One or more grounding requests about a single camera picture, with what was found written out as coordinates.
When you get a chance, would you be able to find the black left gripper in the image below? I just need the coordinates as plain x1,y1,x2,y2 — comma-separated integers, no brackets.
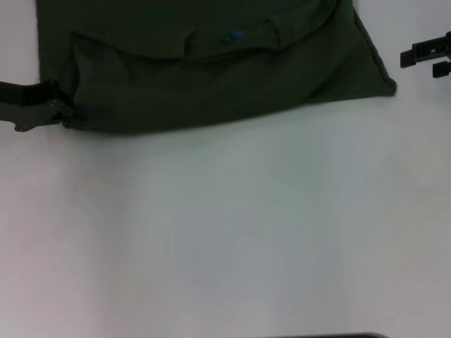
0,80,78,133

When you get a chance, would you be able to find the dark green FREE t-shirt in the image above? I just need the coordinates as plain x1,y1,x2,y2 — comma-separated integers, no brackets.
34,0,399,135

